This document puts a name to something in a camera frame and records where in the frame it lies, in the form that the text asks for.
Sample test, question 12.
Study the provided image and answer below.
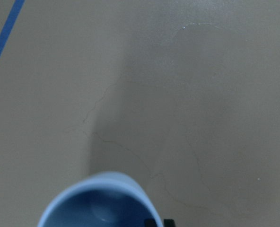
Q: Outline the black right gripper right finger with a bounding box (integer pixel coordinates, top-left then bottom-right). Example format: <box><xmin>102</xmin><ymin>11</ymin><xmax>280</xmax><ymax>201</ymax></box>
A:
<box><xmin>164</xmin><ymin>219</ymin><xmax>175</xmax><ymax>227</ymax></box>

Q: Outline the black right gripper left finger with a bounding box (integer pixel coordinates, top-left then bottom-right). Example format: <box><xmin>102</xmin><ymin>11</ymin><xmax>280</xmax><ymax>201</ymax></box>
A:
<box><xmin>145</xmin><ymin>219</ymin><xmax>156</xmax><ymax>227</ymax></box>

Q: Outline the light blue plastic cup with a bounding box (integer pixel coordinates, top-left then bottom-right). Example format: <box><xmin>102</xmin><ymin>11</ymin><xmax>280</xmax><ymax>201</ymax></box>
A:
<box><xmin>38</xmin><ymin>172</ymin><xmax>163</xmax><ymax>227</ymax></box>

